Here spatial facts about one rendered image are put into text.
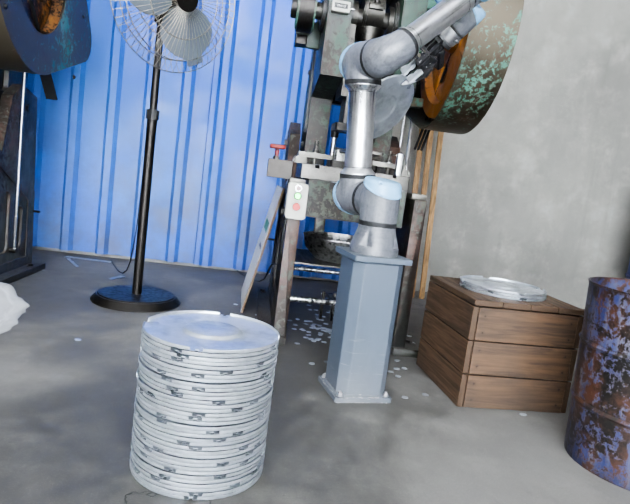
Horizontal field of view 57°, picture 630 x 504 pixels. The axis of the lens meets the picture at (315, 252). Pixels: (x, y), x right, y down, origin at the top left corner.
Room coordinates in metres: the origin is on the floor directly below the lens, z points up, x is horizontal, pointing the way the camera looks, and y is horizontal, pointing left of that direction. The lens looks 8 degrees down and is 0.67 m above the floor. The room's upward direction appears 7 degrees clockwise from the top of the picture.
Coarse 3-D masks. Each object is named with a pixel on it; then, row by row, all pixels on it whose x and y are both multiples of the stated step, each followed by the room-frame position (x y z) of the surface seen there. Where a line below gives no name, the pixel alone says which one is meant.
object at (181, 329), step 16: (160, 320) 1.23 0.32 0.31; (176, 320) 1.25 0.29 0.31; (192, 320) 1.26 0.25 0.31; (208, 320) 1.28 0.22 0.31; (224, 320) 1.30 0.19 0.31; (240, 320) 1.32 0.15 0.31; (256, 320) 1.32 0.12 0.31; (160, 336) 1.12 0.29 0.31; (176, 336) 1.13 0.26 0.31; (192, 336) 1.15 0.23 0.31; (208, 336) 1.14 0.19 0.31; (224, 336) 1.16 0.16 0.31; (240, 336) 1.19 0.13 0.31; (256, 336) 1.21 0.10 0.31; (272, 336) 1.22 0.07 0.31; (208, 352) 1.06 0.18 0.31; (224, 352) 1.07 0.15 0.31; (240, 352) 1.08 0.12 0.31
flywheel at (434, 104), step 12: (444, 48) 2.55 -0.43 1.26; (456, 48) 2.50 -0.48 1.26; (444, 60) 2.64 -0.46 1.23; (456, 60) 2.47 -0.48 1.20; (432, 72) 2.80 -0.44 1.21; (456, 72) 2.45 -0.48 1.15; (420, 84) 2.85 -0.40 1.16; (432, 84) 2.76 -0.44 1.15; (444, 84) 2.59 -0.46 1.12; (432, 96) 2.70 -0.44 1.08; (444, 96) 2.56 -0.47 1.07; (432, 108) 2.59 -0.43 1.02
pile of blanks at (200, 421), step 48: (144, 336) 1.12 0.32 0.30; (144, 384) 1.10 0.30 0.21; (192, 384) 1.05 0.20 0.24; (240, 384) 1.08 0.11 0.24; (144, 432) 1.09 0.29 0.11; (192, 432) 1.06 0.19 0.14; (240, 432) 1.11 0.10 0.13; (144, 480) 1.08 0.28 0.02; (192, 480) 1.06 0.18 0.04; (240, 480) 1.10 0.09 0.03
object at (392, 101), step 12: (384, 84) 2.12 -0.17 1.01; (396, 84) 2.16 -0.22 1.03; (384, 96) 2.18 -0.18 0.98; (396, 96) 2.21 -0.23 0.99; (408, 96) 2.25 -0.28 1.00; (384, 108) 2.23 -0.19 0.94; (396, 108) 2.26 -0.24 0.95; (408, 108) 2.31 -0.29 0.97; (384, 120) 2.27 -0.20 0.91; (396, 120) 2.32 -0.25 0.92; (384, 132) 2.33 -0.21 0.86
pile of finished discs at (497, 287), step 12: (468, 276) 2.09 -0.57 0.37; (480, 276) 2.11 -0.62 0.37; (468, 288) 1.92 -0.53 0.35; (480, 288) 1.88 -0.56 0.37; (492, 288) 1.85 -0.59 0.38; (504, 288) 1.91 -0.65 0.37; (516, 288) 1.93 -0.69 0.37; (528, 288) 1.99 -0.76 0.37; (528, 300) 1.84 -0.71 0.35; (540, 300) 1.86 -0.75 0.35
